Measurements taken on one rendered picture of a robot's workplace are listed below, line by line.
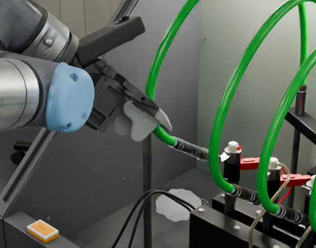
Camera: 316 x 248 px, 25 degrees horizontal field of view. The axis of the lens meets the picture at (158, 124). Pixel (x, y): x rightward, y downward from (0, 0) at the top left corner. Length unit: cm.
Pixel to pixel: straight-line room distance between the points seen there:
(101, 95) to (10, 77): 26
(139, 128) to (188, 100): 58
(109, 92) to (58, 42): 10
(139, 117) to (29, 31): 21
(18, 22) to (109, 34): 14
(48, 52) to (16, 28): 5
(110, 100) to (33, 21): 15
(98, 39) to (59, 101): 22
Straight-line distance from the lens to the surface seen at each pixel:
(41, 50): 93
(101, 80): 97
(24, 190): 133
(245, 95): 152
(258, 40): 101
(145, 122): 102
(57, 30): 94
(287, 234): 123
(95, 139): 141
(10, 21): 91
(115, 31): 99
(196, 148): 114
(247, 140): 156
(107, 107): 98
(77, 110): 80
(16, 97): 74
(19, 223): 131
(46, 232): 126
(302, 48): 129
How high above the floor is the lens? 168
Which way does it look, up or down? 27 degrees down
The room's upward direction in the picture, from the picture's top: straight up
